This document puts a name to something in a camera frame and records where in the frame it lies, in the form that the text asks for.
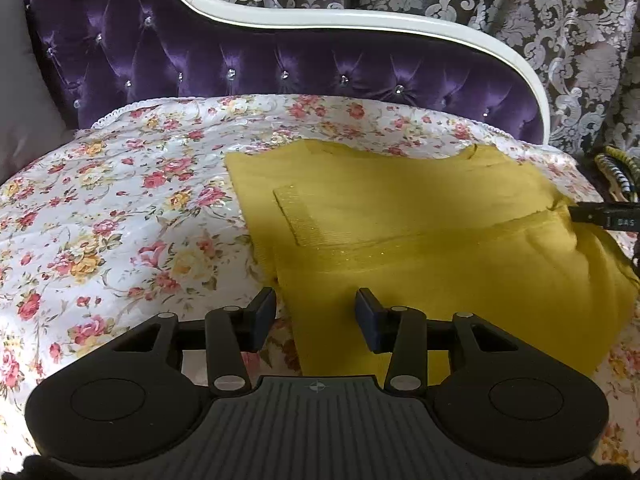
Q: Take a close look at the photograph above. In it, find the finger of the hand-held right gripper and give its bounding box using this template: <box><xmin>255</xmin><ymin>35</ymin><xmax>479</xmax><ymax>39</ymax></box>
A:
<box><xmin>568</xmin><ymin>203</ymin><xmax>608</xmax><ymax>227</ymax></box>

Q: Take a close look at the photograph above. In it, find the grey cushion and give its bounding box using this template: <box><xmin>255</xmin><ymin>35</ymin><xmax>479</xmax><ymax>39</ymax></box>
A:
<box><xmin>0</xmin><ymin>0</ymin><xmax>77</xmax><ymax>182</ymax></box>

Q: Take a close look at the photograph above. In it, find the brown damask curtain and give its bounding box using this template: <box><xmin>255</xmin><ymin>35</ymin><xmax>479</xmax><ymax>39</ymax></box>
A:
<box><xmin>184</xmin><ymin>0</ymin><xmax>640</xmax><ymax>161</ymax></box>

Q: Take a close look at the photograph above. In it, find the floral quilted bedspread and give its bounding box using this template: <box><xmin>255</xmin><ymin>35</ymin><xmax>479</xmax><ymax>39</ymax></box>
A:
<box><xmin>0</xmin><ymin>94</ymin><xmax>640</xmax><ymax>467</ymax></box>

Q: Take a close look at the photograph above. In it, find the purple tufted headboard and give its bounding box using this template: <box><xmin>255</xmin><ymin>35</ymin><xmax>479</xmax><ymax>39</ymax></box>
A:
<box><xmin>20</xmin><ymin>0</ymin><xmax>552</xmax><ymax>147</ymax></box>

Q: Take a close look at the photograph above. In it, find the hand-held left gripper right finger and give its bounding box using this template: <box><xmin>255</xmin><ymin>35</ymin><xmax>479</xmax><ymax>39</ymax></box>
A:
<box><xmin>354</xmin><ymin>288</ymin><xmax>536</xmax><ymax>395</ymax></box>

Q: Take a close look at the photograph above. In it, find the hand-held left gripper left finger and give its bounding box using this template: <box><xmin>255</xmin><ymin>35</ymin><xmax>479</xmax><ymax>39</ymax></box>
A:
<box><xmin>100</xmin><ymin>287</ymin><xmax>277</xmax><ymax>397</ymax></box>

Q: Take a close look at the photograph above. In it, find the mustard yellow knit sweater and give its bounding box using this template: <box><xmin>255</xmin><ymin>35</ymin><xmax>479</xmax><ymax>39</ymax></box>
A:
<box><xmin>224</xmin><ymin>140</ymin><xmax>640</xmax><ymax>392</ymax></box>

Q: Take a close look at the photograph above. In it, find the striped knitted cloth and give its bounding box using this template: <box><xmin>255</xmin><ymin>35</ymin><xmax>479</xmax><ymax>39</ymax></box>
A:
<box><xmin>591</xmin><ymin>146</ymin><xmax>640</xmax><ymax>206</ymax></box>

